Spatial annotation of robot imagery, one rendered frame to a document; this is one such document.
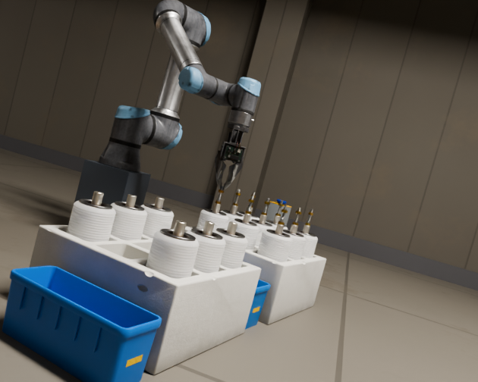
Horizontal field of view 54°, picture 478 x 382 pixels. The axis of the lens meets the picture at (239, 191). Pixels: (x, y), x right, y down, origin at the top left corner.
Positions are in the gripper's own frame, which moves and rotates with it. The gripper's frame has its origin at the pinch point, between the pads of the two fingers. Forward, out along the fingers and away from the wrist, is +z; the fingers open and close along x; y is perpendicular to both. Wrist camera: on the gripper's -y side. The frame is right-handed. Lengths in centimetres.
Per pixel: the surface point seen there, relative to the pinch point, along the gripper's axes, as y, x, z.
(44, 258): 50, -37, 23
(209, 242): 52, -3, 10
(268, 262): 21.9, 17.4, 17.2
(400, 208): -174, 142, -8
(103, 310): 64, -20, 26
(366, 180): -184, 115, -21
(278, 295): 23.0, 22.6, 25.8
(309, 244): -0.9, 34.2, 12.1
